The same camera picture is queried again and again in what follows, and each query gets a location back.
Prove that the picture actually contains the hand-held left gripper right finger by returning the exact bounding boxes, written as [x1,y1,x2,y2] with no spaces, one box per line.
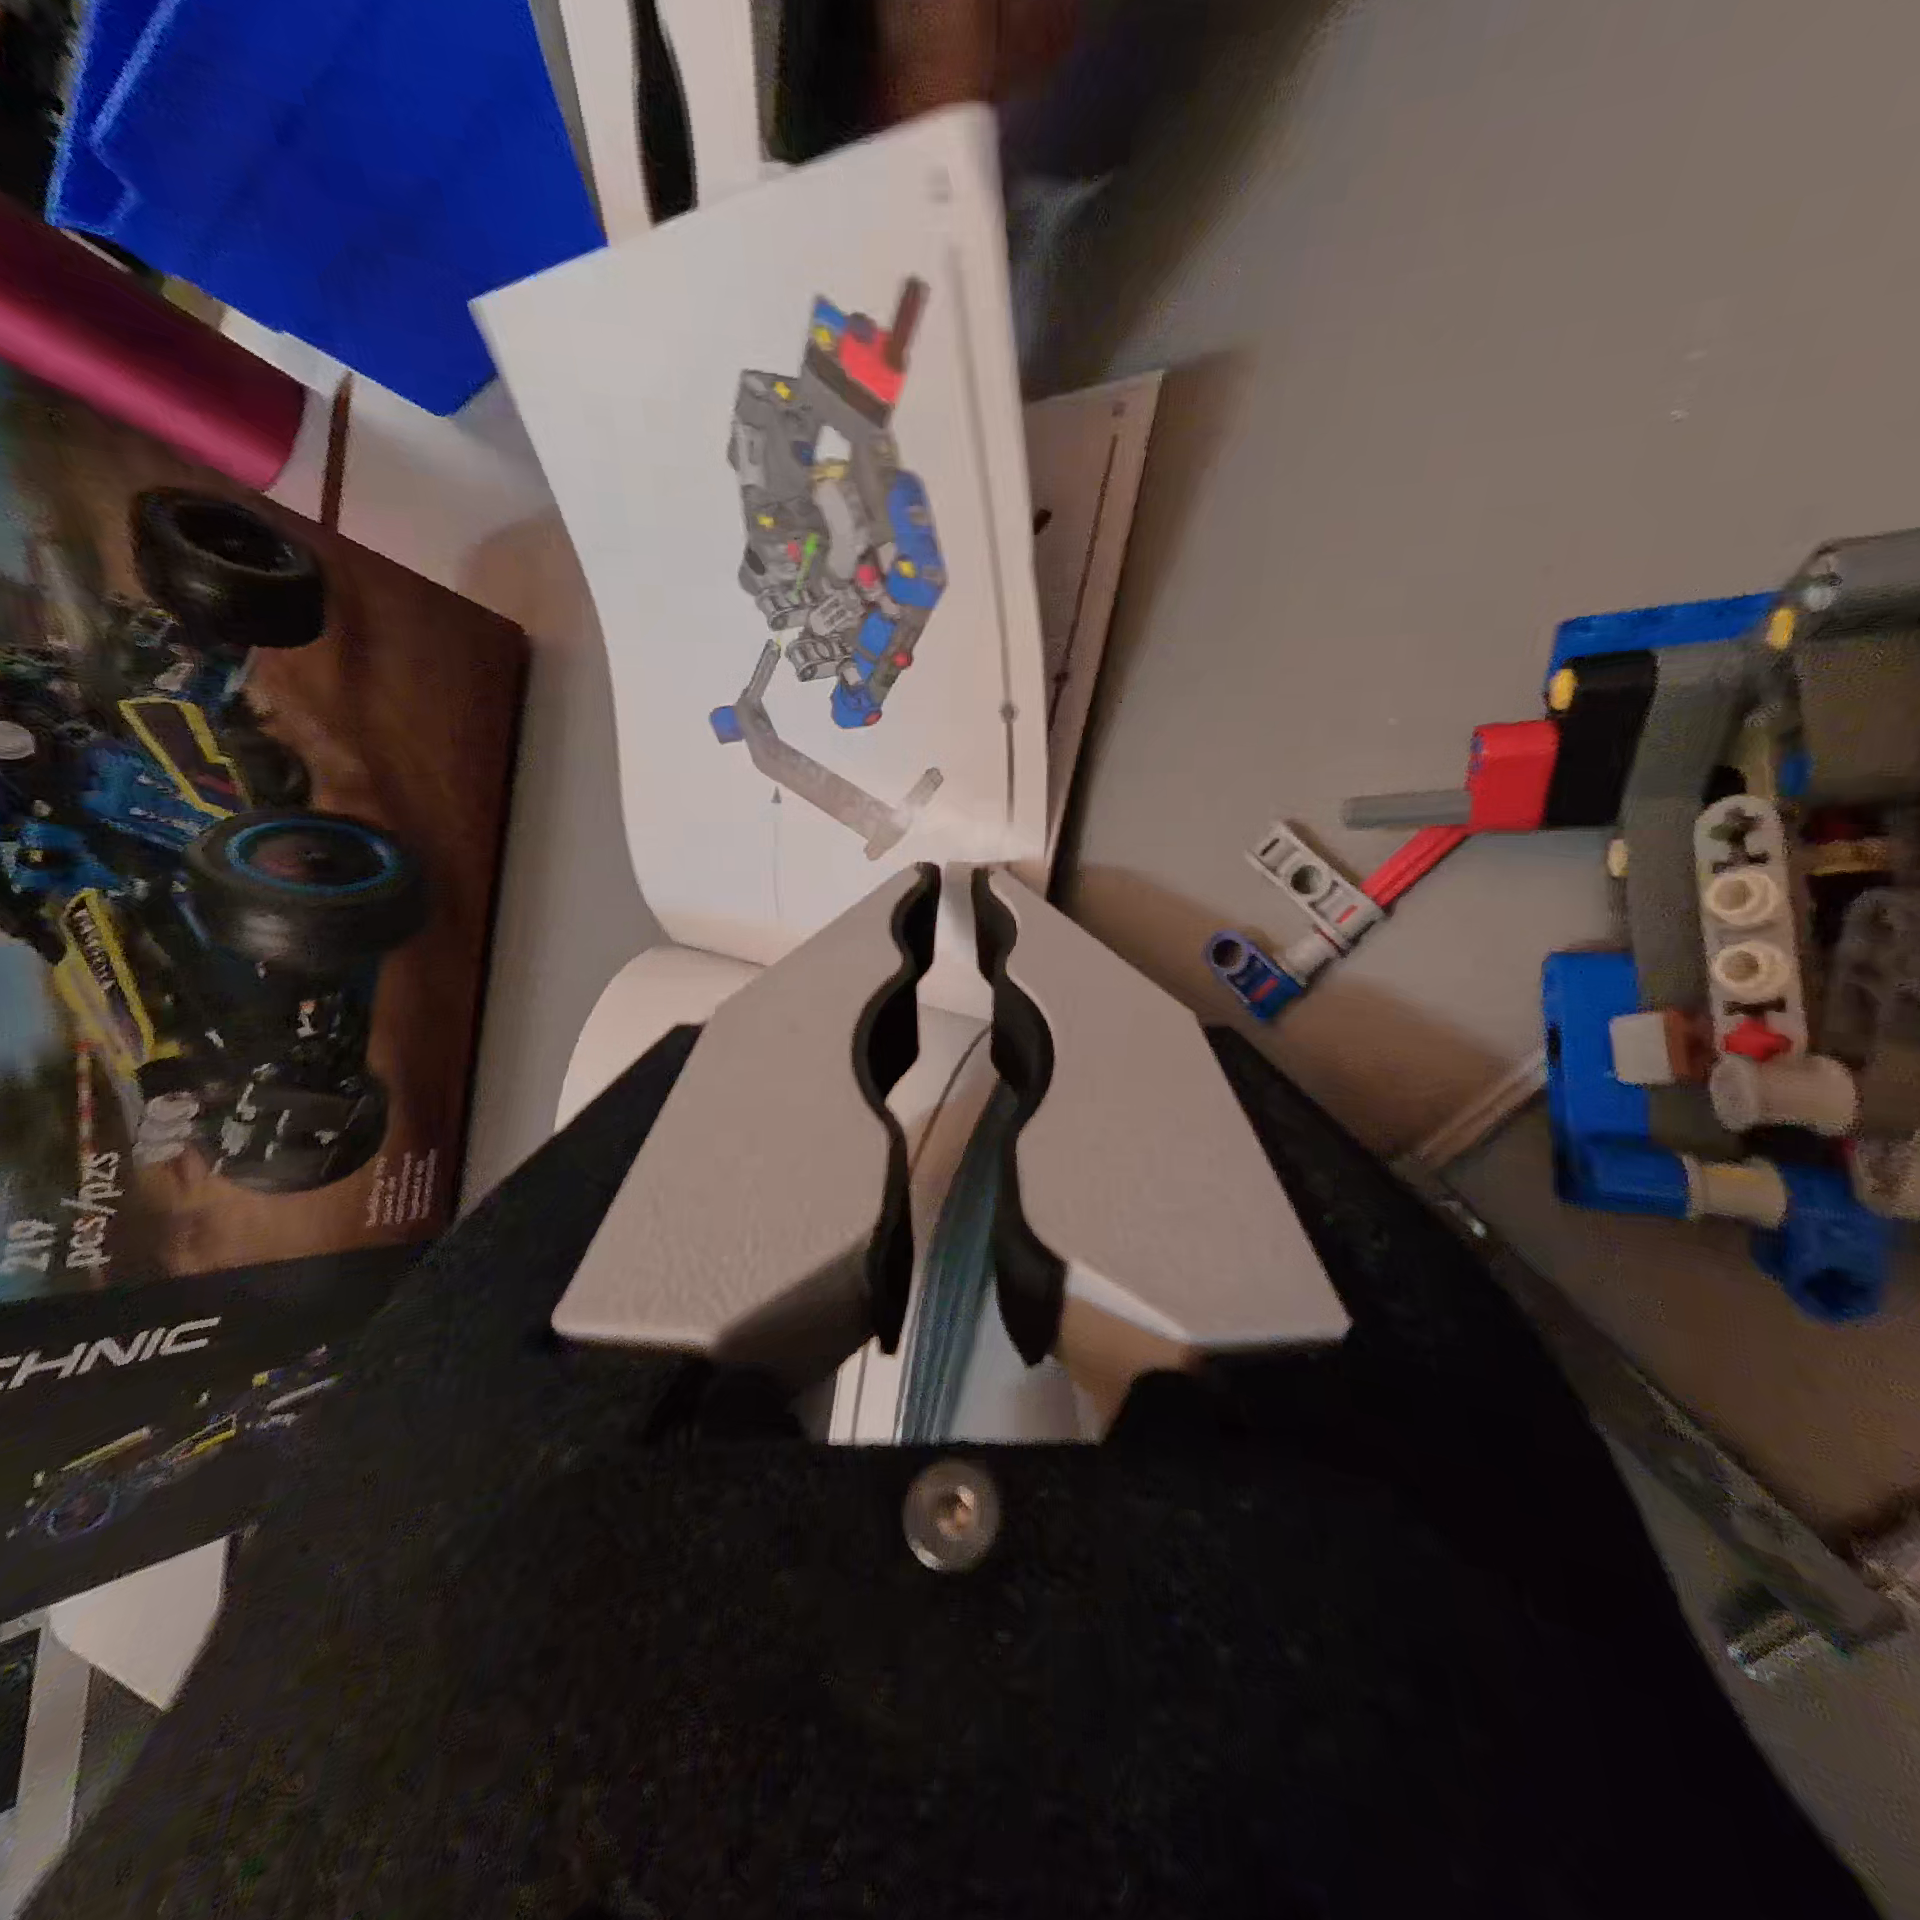
[971,866,1356,1414]

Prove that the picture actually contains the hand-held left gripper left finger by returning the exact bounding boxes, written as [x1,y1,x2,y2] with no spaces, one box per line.
[548,862,945,1401]

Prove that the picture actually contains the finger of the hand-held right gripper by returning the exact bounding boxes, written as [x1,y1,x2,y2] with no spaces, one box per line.
[661,0,783,222]
[550,0,669,237]

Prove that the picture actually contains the red lego axle with connectors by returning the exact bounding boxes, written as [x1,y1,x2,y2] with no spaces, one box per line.
[1204,813,1481,1024]

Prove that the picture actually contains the grey lego beam with axles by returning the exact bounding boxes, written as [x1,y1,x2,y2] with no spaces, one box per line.
[1392,1049,1910,1685]

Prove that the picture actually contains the lego instruction booklet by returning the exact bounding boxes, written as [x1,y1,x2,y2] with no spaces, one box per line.
[465,102,1168,1445]

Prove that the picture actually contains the partly built lego buggy model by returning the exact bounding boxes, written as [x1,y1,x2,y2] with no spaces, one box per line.
[1340,527,1920,1325]

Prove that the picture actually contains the lego set box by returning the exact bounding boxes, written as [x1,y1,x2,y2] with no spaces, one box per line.
[0,355,532,1624]

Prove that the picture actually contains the blue plastic storage bin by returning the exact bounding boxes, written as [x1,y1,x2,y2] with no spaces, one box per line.
[41,0,612,422]

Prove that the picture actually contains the maroon drinking bottle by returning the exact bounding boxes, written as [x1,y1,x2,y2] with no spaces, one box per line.
[0,191,313,491]

